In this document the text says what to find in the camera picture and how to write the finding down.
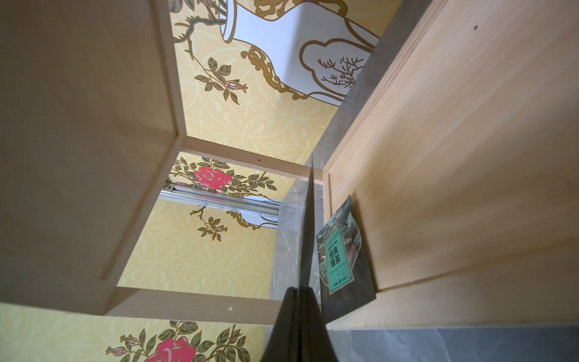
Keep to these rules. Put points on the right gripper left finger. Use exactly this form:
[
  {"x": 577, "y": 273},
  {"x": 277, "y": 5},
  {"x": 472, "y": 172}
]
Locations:
[{"x": 283, "y": 343}]

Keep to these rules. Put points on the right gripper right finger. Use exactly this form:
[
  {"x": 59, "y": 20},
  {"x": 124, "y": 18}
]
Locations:
[{"x": 314, "y": 342}]

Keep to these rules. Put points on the green tea bag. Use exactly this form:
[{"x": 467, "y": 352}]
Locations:
[
  {"x": 344, "y": 268},
  {"x": 308, "y": 232}
]

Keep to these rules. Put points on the wooden two-tier shelf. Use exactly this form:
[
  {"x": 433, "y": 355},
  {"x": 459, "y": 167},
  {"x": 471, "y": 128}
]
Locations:
[{"x": 463, "y": 165}]

